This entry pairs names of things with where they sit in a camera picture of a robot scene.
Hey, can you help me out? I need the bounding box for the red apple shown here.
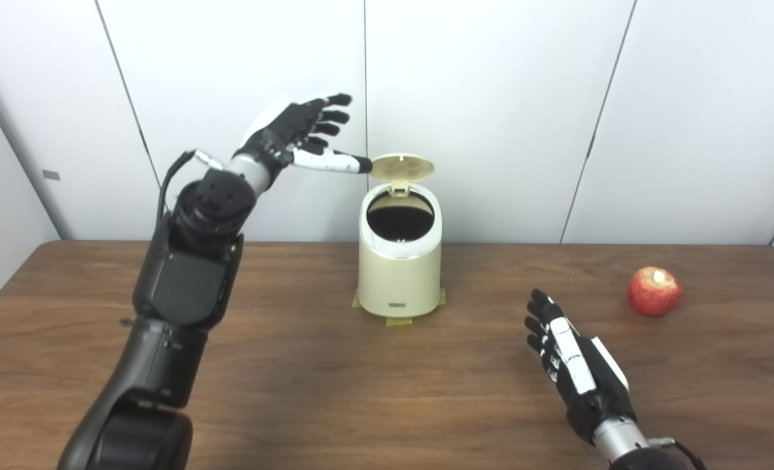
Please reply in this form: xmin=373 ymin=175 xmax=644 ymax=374
xmin=627 ymin=266 xmax=683 ymax=317

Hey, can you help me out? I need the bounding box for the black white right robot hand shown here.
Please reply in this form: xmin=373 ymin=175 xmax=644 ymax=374
xmin=524 ymin=289 xmax=637 ymax=445

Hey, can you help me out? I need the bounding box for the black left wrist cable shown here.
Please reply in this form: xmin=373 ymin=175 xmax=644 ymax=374
xmin=156 ymin=149 xmax=224 ymax=226

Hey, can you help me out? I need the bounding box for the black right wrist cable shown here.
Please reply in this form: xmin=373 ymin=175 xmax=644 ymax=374
xmin=648 ymin=437 xmax=707 ymax=470

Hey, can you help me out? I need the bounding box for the cream round bin lid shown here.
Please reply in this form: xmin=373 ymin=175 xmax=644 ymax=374
xmin=369 ymin=153 xmax=436 ymax=196

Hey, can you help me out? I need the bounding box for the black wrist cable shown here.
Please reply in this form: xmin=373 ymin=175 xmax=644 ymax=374
xmin=156 ymin=149 xmax=224 ymax=226
xmin=648 ymin=437 xmax=707 ymax=470

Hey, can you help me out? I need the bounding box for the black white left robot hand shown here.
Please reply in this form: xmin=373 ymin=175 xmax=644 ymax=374
xmin=233 ymin=93 xmax=374 ymax=190

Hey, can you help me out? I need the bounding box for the cream-colored round bin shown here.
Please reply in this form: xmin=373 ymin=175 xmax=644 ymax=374
xmin=357 ymin=183 xmax=443 ymax=319

